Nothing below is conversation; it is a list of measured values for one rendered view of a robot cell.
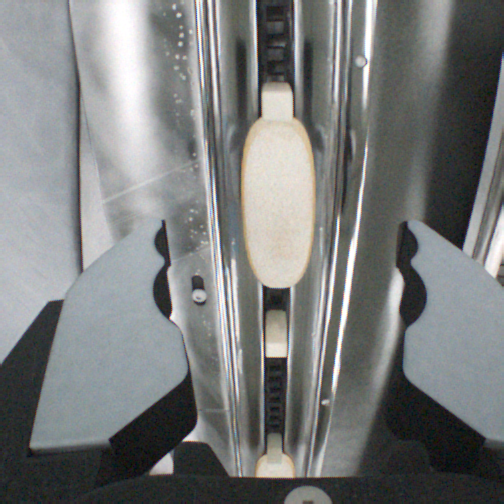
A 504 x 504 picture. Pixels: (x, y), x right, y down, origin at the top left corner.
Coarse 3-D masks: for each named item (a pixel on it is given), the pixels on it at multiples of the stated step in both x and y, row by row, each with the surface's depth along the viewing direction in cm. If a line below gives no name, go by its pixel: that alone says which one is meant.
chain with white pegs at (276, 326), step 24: (264, 0) 16; (288, 0) 16; (264, 24) 17; (288, 24) 17; (264, 48) 18; (288, 48) 17; (288, 72) 18; (264, 96) 16; (288, 96) 16; (264, 120) 17; (288, 120) 16
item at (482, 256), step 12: (492, 192) 16; (492, 204) 16; (492, 216) 16; (492, 228) 16; (480, 240) 17; (492, 240) 16; (480, 252) 17; (492, 252) 16; (480, 264) 17; (492, 264) 17
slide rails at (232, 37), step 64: (320, 0) 15; (256, 64) 17; (320, 64) 17; (320, 128) 18; (320, 192) 20; (320, 256) 22; (256, 320) 25; (320, 320) 25; (256, 384) 28; (256, 448) 33
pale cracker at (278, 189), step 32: (256, 128) 18; (288, 128) 18; (256, 160) 19; (288, 160) 19; (256, 192) 19; (288, 192) 19; (256, 224) 20; (288, 224) 20; (256, 256) 21; (288, 256) 21
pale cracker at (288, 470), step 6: (264, 456) 33; (282, 456) 32; (288, 456) 33; (258, 462) 33; (264, 462) 33; (282, 462) 33; (288, 462) 33; (258, 468) 33; (264, 468) 33; (282, 468) 33; (288, 468) 33; (294, 468) 34; (258, 474) 34; (264, 474) 33; (270, 474) 33; (276, 474) 33; (282, 474) 33; (288, 474) 33; (294, 474) 34
